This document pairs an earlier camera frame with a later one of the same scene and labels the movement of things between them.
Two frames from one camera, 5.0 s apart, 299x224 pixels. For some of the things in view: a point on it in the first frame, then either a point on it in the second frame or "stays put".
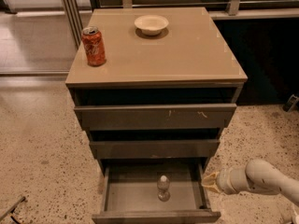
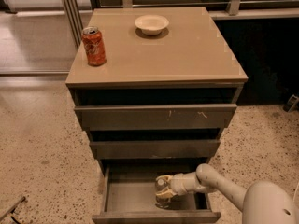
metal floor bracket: (12, 208) stays put
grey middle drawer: (158, 148) stays put
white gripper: (223, 182) to (178, 184)
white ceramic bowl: (151, 24) stays put
